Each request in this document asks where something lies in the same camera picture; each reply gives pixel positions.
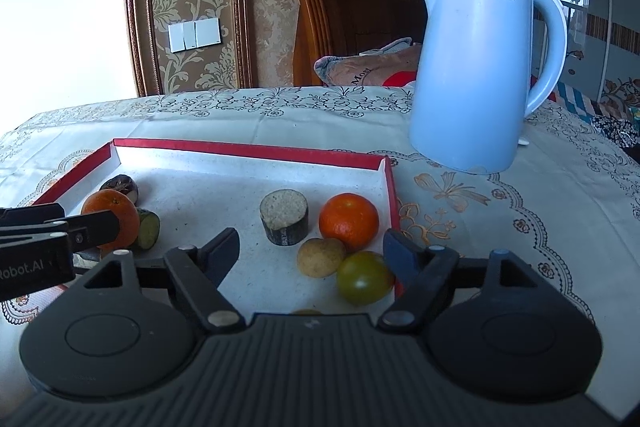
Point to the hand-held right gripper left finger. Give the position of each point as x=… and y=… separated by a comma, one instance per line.
x=222, y=252

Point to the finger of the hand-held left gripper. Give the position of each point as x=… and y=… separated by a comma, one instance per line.
x=95, y=229
x=30, y=217

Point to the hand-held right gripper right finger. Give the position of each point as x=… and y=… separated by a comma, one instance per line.
x=402, y=259

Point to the orange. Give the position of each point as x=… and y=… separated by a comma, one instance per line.
x=349, y=222
x=107, y=202

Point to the green cucumber piece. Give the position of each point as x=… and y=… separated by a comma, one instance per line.
x=147, y=229

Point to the red shallow cardboard tray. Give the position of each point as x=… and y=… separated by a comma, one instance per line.
x=210, y=187

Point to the large eggplant chunk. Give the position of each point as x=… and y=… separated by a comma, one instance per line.
x=282, y=217

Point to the small yellow potato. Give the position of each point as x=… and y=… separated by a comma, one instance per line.
x=320, y=257

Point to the light blue electric kettle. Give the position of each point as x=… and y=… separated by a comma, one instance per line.
x=465, y=82

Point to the printed pillow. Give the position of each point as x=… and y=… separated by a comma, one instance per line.
x=365, y=67

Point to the brown wooden headboard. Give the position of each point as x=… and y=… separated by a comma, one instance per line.
x=350, y=17

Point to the colourful patterned bed blanket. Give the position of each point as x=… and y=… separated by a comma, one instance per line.
x=615, y=127

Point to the white wall light switch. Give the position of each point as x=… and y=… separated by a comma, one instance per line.
x=194, y=35

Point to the brown wooden wall trim frame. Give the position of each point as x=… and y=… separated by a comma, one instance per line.
x=137, y=7

